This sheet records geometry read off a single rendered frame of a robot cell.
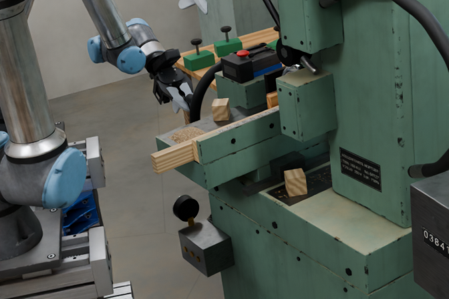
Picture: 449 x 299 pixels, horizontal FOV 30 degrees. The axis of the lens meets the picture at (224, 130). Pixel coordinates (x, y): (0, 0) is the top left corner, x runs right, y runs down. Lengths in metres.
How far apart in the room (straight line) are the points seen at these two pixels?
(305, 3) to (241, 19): 2.57
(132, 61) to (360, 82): 0.81
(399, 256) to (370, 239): 0.07
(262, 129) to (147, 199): 1.81
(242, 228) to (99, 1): 0.69
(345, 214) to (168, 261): 1.50
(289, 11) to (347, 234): 0.44
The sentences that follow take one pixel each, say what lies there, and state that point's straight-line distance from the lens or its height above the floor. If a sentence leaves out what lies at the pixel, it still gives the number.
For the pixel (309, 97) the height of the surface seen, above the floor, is 1.05.
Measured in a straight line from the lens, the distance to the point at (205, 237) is 2.03.
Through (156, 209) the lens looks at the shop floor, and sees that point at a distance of 3.48.
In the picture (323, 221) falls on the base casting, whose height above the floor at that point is 0.80.
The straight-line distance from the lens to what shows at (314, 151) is 1.91.
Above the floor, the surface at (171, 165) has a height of 0.91.
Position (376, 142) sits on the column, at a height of 0.97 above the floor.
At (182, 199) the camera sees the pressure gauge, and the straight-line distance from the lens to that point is 2.06.
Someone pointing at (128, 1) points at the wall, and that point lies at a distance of 4.87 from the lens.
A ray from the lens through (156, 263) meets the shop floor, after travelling 3.13.
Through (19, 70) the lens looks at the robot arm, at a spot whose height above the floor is 1.21.
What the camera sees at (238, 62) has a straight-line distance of 1.97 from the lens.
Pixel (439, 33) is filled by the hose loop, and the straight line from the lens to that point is 1.35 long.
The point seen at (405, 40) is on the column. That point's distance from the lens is 1.49.
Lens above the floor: 1.67
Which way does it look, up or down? 24 degrees down
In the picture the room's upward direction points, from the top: 8 degrees counter-clockwise
